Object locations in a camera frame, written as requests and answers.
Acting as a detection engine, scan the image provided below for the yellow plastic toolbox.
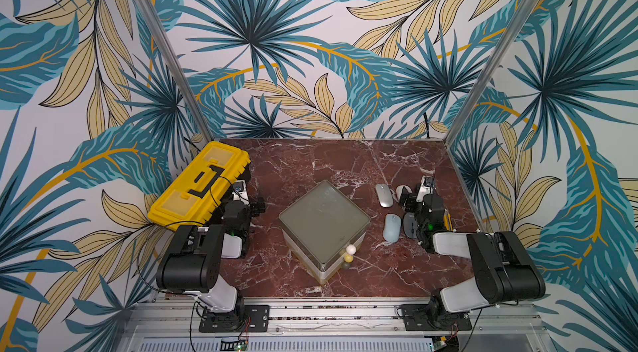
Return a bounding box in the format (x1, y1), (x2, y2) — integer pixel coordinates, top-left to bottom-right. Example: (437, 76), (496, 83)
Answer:
(148, 142), (251, 231)

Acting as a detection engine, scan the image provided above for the aluminium corner post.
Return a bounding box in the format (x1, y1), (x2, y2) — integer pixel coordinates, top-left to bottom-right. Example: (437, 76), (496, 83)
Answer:
(445, 0), (540, 148)
(134, 0), (214, 143)

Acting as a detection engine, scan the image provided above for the silver computer mouse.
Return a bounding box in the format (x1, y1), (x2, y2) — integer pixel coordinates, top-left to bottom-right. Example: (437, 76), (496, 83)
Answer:
(375, 183), (394, 208)

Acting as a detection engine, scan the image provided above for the left aluminium corner post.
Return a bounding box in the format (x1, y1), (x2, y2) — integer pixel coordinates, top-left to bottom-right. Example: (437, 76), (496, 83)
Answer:
(134, 0), (214, 143)

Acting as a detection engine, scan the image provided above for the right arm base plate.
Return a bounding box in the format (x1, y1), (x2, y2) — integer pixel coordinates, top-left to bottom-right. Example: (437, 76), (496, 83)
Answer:
(396, 304), (473, 332)

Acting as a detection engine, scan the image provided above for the light blue computer mouse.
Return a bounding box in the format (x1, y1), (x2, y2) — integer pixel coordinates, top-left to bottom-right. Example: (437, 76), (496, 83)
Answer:
(383, 213), (402, 244)

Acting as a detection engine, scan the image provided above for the grey drawer unit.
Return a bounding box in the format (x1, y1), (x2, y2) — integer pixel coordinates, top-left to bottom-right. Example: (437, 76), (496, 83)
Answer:
(279, 181), (371, 285)

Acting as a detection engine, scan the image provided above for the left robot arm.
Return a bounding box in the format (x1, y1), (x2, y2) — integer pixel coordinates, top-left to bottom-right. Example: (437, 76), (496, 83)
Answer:
(156, 197), (266, 318)

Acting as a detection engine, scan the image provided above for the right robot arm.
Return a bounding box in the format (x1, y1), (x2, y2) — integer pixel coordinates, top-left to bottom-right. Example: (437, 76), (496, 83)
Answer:
(399, 188), (546, 320)

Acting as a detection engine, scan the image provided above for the yellow utility knife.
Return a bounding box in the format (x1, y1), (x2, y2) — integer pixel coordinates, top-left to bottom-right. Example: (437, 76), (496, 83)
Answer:
(444, 210), (454, 232)

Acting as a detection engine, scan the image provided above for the right aluminium corner post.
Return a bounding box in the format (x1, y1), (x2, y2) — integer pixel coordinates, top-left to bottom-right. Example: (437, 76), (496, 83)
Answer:
(445, 0), (540, 148)

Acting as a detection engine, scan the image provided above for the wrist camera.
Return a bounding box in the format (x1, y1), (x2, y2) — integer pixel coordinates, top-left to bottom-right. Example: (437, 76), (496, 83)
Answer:
(416, 175), (435, 202)
(232, 180), (250, 205)

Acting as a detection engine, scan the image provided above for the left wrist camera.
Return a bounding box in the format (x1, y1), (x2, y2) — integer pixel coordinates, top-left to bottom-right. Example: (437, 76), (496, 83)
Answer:
(232, 180), (250, 205)

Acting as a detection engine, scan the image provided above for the white computer mouse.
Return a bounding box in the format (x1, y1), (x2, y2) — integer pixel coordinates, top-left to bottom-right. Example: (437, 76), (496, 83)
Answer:
(395, 185), (412, 199)

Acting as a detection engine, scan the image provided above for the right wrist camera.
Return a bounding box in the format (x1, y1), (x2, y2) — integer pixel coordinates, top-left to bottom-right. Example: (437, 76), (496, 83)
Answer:
(416, 175), (435, 202)

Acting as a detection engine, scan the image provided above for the aluminium front rail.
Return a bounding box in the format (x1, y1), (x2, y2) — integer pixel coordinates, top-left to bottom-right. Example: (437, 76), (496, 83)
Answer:
(116, 297), (556, 351)

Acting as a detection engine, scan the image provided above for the white drawer knob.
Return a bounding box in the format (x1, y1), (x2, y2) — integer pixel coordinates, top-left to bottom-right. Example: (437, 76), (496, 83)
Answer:
(346, 244), (357, 255)

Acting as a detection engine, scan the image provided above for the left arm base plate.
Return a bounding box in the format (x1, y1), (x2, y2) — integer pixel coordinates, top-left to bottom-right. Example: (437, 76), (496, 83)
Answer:
(199, 305), (270, 334)

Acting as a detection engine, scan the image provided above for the dark grey computer mouse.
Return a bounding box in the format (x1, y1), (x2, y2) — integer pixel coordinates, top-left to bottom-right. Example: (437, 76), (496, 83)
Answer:
(402, 212), (418, 239)

